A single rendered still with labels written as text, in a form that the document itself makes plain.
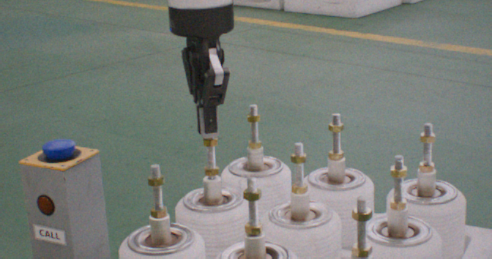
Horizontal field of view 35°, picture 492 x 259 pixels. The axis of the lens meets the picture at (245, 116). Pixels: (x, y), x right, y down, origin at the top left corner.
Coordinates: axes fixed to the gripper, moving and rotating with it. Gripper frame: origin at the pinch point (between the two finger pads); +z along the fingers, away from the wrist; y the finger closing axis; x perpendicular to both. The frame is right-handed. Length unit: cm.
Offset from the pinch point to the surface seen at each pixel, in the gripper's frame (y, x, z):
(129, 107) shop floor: -130, 12, 36
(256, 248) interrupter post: 17.7, -0.4, 8.8
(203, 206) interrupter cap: 2.1, -1.7, 10.2
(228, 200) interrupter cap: 1.1, 1.8, 10.4
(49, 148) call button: -5.9, -18.4, 2.8
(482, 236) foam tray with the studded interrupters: 9.9, 32.9, 17.5
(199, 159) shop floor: -80, 19, 36
